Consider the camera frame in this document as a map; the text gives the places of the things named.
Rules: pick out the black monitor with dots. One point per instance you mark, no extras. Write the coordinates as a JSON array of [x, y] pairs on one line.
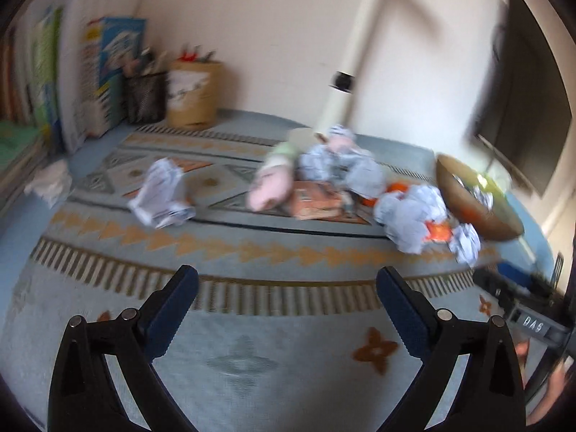
[[526, 99]]

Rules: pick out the stack of green books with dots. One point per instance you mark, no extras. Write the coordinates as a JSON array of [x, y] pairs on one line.
[[18, 153]]

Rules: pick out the bamboo pen holder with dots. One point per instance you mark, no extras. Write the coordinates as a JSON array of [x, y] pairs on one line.
[[193, 94]]

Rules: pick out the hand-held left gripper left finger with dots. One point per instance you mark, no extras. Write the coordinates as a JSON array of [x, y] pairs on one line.
[[173, 315]]

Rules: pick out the checkered crumpled cloth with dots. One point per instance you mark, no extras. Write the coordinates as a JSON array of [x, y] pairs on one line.
[[340, 130]]

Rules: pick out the row of upright books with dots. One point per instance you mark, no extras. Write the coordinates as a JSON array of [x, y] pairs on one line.
[[40, 67]]

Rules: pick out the blue book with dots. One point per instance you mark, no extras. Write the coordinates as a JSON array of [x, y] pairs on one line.
[[114, 67]]

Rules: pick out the white tissue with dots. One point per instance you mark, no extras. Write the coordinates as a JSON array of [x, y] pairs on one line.
[[49, 184]]

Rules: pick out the orange snack packet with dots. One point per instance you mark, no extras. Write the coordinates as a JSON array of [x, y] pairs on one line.
[[315, 202]]

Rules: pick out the person's right hand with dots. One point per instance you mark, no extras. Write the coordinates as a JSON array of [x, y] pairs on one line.
[[555, 384]]

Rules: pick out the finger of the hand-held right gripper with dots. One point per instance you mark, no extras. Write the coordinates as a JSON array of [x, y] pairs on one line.
[[517, 274]]

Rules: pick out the small orange wrapper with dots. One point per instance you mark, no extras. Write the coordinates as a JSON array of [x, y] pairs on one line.
[[437, 231]]

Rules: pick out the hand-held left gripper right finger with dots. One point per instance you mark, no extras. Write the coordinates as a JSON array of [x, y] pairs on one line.
[[402, 310]]

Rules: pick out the orange tangerine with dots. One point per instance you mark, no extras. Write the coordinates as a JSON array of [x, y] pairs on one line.
[[398, 187]]

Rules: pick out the pastel dango plush toy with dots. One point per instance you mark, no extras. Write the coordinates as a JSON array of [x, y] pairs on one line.
[[270, 186]]

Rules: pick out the patterned table mat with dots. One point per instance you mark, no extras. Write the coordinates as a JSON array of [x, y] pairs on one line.
[[252, 324]]

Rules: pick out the bunch of red pens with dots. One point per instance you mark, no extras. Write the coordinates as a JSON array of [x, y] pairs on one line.
[[195, 54]]

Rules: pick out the brown ribbed bowl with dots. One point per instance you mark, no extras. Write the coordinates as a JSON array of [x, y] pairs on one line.
[[468, 216]]

